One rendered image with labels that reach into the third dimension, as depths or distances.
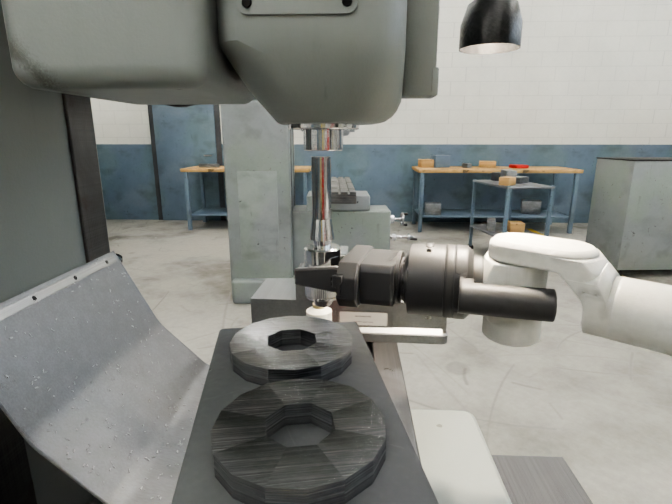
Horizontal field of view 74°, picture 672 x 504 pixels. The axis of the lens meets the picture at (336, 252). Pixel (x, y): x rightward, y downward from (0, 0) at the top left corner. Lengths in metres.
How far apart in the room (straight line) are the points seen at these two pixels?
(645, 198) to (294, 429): 4.78
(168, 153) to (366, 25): 7.17
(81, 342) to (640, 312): 0.65
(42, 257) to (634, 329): 0.69
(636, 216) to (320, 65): 4.59
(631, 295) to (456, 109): 6.78
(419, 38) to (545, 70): 7.10
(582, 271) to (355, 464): 0.34
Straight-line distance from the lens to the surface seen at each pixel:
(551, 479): 0.89
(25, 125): 0.69
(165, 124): 7.58
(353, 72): 0.47
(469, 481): 0.70
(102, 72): 0.49
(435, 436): 0.77
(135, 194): 7.93
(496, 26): 0.60
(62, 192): 0.74
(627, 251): 4.98
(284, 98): 0.49
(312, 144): 0.53
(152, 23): 0.48
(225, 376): 0.32
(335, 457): 0.23
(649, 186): 4.95
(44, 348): 0.65
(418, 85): 0.54
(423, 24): 0.55
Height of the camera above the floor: 1.29
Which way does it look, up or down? 14 degrees down
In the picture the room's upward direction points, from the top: straight up
